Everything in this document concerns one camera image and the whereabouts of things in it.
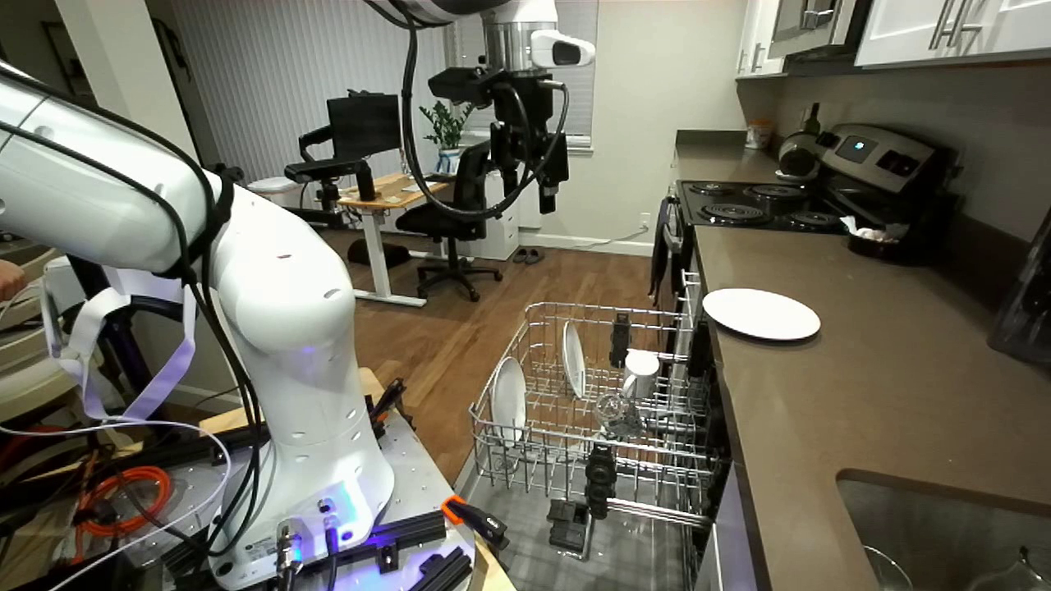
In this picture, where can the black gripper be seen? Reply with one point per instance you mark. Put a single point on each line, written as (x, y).
(525, 102)

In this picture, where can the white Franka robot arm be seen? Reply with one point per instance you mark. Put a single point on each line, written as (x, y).
(295, 331)

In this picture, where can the black countertop appliance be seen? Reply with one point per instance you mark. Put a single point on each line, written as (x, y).
(1030, 308)

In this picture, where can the green potted plant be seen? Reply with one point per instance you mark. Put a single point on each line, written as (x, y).
(447, 124)

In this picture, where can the black office chair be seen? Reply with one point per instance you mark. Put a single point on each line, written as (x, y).
(454, 225)
(348, 133)

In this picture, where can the wooden desk white legs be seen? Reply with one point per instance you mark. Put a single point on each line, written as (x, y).
(381, 200)

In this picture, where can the black plastic rack clip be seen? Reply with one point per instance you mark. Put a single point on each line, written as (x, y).
(597, 473)
(618, 336)

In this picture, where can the black steel stove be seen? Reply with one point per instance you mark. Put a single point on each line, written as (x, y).
(756, 205)

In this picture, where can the white mug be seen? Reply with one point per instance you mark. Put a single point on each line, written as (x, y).
(641, 369)

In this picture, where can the black clamp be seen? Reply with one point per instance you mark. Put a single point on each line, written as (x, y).
(384, 404)

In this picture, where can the black range hood microwave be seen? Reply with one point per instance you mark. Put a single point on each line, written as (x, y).
(814, 21)

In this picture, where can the robot mounting table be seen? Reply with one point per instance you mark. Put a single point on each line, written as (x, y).
(422, 481)

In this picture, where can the black dish with white cloth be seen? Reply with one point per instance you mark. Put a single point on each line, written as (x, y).
(874, 239)

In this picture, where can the wooden board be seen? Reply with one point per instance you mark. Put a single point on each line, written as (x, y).
(224, 423)

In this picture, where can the open dishwasher door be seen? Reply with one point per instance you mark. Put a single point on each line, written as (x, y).
(625, 554)

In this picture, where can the white upper kitchen cabinet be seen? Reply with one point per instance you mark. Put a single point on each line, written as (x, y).
(908, 29)

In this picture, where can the steel kitchen sink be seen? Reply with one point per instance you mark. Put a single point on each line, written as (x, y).
(941, 537)

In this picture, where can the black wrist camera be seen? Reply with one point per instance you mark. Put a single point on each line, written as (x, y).
(459, 84)

